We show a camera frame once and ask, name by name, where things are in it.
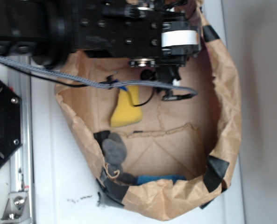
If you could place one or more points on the brown paper bag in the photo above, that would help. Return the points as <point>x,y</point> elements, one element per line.
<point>198,138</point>

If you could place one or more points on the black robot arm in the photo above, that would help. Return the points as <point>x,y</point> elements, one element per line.
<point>42,29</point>

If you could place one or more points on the aluminium rail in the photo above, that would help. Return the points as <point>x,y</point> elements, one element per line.
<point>21,163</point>

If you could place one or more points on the yellow sponge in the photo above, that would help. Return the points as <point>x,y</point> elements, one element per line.
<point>126,112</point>

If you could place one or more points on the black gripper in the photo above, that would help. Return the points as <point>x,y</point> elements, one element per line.
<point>148,32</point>

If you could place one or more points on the metal corner bracket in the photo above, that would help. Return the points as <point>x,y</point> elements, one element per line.
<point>17,209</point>

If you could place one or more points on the blue cloth item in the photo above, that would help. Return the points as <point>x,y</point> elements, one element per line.
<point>143,179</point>

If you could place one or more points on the black octagonal mount plate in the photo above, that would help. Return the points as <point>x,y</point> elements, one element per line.
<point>10,123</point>

